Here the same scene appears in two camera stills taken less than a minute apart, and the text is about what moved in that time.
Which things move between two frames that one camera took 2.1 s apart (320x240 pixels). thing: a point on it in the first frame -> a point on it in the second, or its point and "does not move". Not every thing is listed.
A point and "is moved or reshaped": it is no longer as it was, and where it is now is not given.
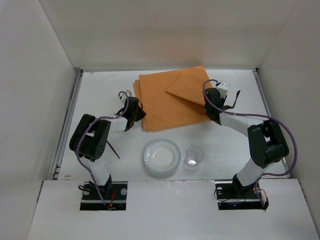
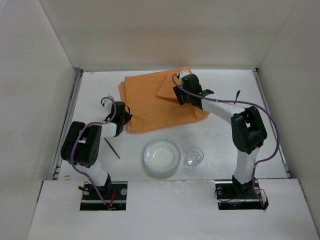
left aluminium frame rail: x=56 y=169 does not move
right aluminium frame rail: x=265 y=99 does not move
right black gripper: x=226 y=103 -> x=180 y=94
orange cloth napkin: x=172 y=98 is moved or reshaped
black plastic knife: x=237 y=93 does not move
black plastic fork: x=113 y=149 does not move
